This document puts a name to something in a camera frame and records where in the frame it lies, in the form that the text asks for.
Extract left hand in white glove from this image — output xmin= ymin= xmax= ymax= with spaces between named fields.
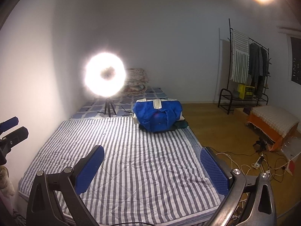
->
xmin=0 ymin=165 xmax=15 ymax=198

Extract ring light on tripod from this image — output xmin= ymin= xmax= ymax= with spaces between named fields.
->
xmin=84 ymin=52 xmax=126 ymax=117

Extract blue striped bed quilt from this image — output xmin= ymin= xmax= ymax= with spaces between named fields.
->
xmin=19 ymin=117 xmax=222 ymax=225

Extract blue checkered bed sheet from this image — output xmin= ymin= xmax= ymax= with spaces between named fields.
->
xmin=70 ymin=87 xmax=168 ymax=120

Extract striped towel on rack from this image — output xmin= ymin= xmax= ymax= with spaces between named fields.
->
xmin=230 ymin=29 xmax=249 ymax=84

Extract orange covered stool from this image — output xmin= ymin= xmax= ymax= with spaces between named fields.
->
xmin=246 ymin=105 xmax=300 ymax=152

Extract black and white floor cables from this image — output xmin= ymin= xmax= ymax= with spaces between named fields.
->
xmin=207 ymin=131 xmax=299 ymax=221

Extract floral folded blankets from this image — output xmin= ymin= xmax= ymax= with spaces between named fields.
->
xmin=121 ymin=68 xmax=149 ymax=96

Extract dark window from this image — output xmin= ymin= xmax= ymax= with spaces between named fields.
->
xmin=290 ymin=37 xmax=301 ymax=85

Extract dark hanging clothes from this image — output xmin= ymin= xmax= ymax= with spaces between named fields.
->
xmin=248 ymin=42 xmax=269 ymax=98

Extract black clothes rack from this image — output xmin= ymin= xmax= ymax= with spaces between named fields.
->
xmin=218 ymin=24 xmax=271 ymax=114

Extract yellow crate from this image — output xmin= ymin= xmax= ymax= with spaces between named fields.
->
xmin=237 ymin=84 xmax=255 ymax=101

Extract dark folded clothes pile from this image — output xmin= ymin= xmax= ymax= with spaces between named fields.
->
xmin=138 ymin=119 xmax=190 ymax=131

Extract white power strip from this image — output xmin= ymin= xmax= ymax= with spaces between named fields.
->
xmin=252 ymin=155 xmax=264 ymax=169

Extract white and blue jacket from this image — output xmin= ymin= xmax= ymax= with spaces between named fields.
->
xmin=133 ymin=98 xmax=185 ymax=133

